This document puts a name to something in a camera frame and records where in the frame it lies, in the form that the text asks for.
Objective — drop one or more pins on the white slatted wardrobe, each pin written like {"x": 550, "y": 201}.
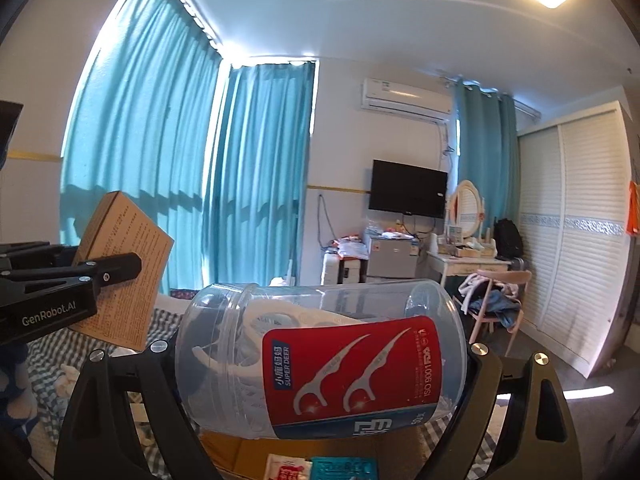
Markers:
{"x": 575, "y": 235}

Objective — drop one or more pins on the wide teal curtain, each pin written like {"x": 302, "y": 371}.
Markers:
{"x": 140, "y": 110}

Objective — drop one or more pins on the black wall television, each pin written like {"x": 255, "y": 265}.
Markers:
{"x": 407, "y": 187}

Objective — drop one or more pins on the black backpack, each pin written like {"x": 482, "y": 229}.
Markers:
{"x": 507, "y": 237}

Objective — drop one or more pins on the white suitcase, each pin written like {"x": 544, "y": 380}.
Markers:
{"x": 342, "y": 270}

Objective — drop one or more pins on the pile of clothes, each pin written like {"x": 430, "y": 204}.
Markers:
{"x": 492, "y": 305}

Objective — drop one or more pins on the narrow teal curtain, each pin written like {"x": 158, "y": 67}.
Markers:
{"x": 482, "y": 150}

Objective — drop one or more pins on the small silver fridge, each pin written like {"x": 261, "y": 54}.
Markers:
{"x": 392, "y": 260}

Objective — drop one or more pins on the brown paper box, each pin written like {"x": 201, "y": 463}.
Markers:
{"x": 125, "y": 230}

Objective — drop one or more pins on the pile of papers and bags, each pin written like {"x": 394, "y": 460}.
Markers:
{"x": 352, "y": 247}

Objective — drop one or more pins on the red and white packet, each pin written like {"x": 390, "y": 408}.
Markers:
{"x": 287, "y": 467}

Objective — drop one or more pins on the wooden chair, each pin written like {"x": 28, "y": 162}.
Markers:
{"x": 520, "y": 280}

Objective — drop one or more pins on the person's left forearm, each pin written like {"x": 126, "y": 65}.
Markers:
{"x": 12, "y": 390}

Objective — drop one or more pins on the teal corner curtain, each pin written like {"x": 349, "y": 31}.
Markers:
{"x": 260, "y": 170}

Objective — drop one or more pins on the clear floss pick jar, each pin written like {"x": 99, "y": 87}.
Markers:
{"x": 350, "y": 370}

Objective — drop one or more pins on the white air conditioner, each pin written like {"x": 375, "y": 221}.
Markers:
{"x": 405, "y": 97}

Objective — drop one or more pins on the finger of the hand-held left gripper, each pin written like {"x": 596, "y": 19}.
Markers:
{"x": 35, "y": 255}
{"x": 100, "y": 270}

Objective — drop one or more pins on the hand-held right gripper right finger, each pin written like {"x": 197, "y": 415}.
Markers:
{"x": 480, "y": 385}

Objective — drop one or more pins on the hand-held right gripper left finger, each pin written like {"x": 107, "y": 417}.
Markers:
{"x": 165, "y": 375}

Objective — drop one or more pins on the orange hanging cloth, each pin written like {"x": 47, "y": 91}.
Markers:
{"x": 634, "y": 210}

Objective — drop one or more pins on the cardboard box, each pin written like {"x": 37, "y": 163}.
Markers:
{"x": 235, "y": 455}

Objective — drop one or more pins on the teal packet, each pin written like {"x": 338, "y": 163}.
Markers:
{"x": 345, "y": 469}

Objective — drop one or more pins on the white dressing table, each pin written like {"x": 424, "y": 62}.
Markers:
{"x": 465, "y": 265}

